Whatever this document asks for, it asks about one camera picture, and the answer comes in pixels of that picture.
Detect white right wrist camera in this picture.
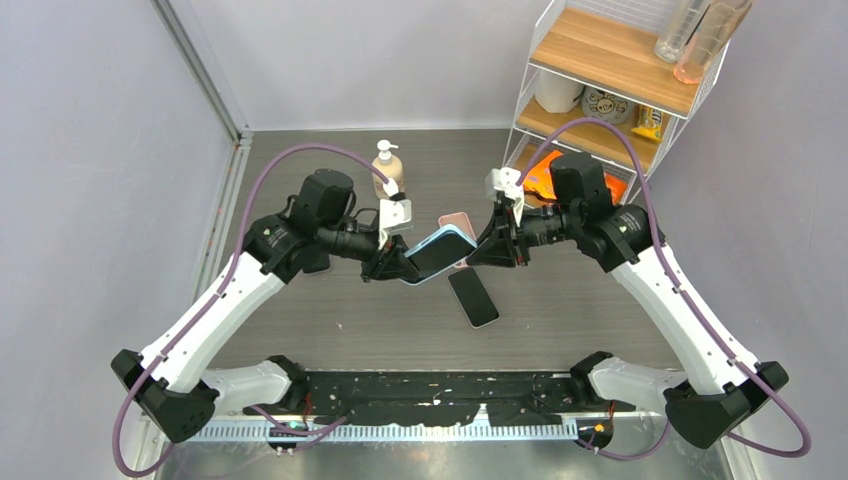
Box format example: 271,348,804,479
485,167,525,226

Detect white paper roll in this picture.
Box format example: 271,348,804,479
534,70,585,114

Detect clear plastic bottle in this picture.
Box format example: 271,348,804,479
653,0,711,63

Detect cream lotion pump bottle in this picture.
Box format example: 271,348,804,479
372,139,405,199

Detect cartoon printed tin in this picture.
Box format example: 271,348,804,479
581,86,637,125

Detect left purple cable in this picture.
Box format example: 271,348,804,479
111,142,402,480

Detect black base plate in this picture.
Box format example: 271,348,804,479
264,371,610,427

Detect white wire shelf rack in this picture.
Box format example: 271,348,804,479
503,1,725,175

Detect orange cardboard box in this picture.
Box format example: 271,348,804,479
604,173,628,205

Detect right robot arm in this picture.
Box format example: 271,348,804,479
467,153,788,449

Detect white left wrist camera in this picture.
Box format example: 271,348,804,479
378,192,413,249

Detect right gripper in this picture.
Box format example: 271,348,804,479
467,198,580,268

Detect pink phone case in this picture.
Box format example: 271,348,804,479
437,212,477,269

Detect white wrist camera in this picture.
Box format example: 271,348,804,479
378,192,413,249
485,167,525,226

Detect dark phone on table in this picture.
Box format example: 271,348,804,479
302,253,332,275

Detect yellow cardboard box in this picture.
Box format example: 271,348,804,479
523,151,563,202

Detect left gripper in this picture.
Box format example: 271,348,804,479
320,219,421,283

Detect black smartphone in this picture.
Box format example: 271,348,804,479
448,267,500,329

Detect yellow snack packet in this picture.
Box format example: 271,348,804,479
631,105,664,143

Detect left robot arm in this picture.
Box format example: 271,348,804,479
111,169,417,443

